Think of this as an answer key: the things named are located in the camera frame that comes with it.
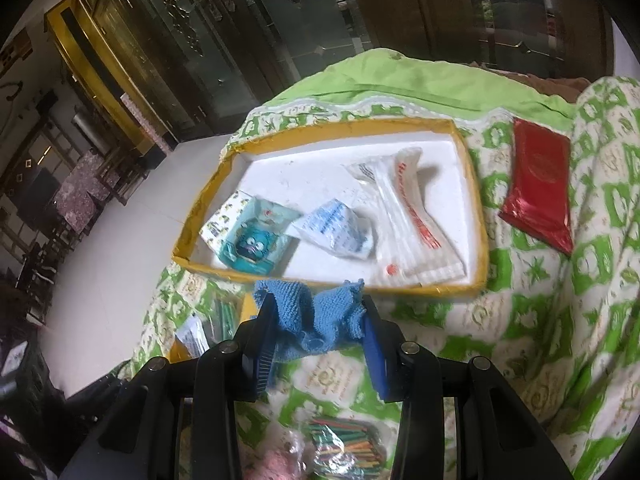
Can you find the white plastic bag red print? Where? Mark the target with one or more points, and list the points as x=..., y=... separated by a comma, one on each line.
x=415, y=220

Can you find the wooden glass doors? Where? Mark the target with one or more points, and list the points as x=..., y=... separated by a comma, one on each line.
x=310, y=20

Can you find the white printed tissue packet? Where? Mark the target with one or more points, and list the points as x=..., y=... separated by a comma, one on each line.
x=222, y=217

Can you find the floral cushioned chair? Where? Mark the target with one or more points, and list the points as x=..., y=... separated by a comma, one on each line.
x=85, y=195

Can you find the red foil packet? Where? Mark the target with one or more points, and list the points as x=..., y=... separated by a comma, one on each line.
x=540, y=180

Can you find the yellow packet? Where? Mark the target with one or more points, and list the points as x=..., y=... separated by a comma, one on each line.
x=247, y=310

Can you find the golden framed cabinet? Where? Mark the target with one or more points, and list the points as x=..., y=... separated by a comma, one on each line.
x=115, y=85

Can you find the bag of coloured sticks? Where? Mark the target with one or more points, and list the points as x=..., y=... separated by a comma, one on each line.
x=345, y=445

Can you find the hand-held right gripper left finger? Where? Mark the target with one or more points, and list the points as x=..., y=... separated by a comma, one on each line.
x=266, y=340

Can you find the blue knitted cloth toy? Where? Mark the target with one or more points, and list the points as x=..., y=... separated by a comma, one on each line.
x=310, y=320

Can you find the teal cartoon toy packet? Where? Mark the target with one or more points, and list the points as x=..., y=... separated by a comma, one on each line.
x=255, y=242

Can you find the yellow-edged white foam box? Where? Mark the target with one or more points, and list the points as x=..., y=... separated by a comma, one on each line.
x=300, y=170

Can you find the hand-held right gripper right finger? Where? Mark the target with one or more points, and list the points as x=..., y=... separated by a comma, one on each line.
x=377, y=357

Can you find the white packet blue print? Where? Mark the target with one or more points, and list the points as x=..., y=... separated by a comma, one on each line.
x=335, y=230

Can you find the pink plush toy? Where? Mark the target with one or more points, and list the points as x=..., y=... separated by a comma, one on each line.
x=282, y=460

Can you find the green printed blanket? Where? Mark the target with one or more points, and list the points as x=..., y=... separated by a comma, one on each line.
x=540, y=310

